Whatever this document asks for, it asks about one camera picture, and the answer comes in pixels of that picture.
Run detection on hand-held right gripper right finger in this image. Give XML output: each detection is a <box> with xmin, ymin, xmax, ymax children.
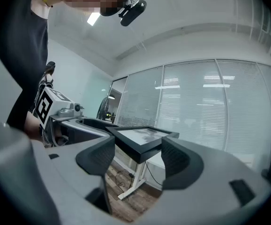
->
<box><xmin>135</xmin><ymin>136</ymin><xmax>271</xmax><ymax>225</ymax></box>

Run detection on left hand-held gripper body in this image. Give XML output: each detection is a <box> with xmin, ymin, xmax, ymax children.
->
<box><xmin>33</xmin><ymin>85</ymin><xmax>84</xmax><ymax>148</ymax></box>

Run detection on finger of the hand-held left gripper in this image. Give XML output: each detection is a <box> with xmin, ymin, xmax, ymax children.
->
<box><xmin>60</xmin><ymin>120</ymin><xmax>114</xmax><ymax>146</ymax></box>
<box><xmin>75</xmin><ymin>116</ymin><xmax>119</xmax><ymax>132</ymax></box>

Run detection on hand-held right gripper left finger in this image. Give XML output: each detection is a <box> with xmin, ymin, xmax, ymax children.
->
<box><xmin>31</xmin><ymin>135</ymin><xmax>116</xmax><ymax>225</ymax></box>

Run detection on person's left forearm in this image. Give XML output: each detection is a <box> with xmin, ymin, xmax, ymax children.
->
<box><xmin>23</xmin><ymin>111</ymin><xmax>45</xmax><ymax>143</ymax></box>

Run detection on black standing fan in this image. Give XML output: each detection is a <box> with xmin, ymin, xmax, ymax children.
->
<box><xmin>96</xmin><ymin>97</ymin><xmax>116</xmax><ymax>122</ymax></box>

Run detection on white vented cabinet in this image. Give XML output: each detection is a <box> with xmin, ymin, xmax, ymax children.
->
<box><xmin>239</xmin><ymin>153</ymin><xmax>256</xmax><ymax>169</ymax></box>

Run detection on person's black shirt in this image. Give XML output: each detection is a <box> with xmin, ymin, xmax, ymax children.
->
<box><xmin>0</xmin><ymin>0</ymin><xmax>50</xmax><ymax>132</ymax></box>

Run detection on white window blinds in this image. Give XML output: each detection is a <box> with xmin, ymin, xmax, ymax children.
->
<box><xmin>115</xmin><ymin>59</ymin><xmax>271</xmax><ymax>172</ymax></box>

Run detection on ceiling light panel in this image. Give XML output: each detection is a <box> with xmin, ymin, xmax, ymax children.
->
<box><xmin>86</xmin><ymin>12</ymin><xmax>101</xmax><ymax>27</ymax></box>

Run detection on black floor cable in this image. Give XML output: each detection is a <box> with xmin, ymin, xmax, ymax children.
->
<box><xmin>114</xmin><ymin>169</ymin><xmax>136</xmax><ymax>191</ymax></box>

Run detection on black hanging cable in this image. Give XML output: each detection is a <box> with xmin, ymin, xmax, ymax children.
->
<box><xmin>144</xmin><ymin>162</ymin><xmax>164</xmax><ymax>187</ymax></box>

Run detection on black head-mounted camera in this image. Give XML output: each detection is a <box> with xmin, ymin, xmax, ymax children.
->
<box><xmin>118</xmin><ymin>0</ymin><xmax>147</xmax><ymax>27</ymax></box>

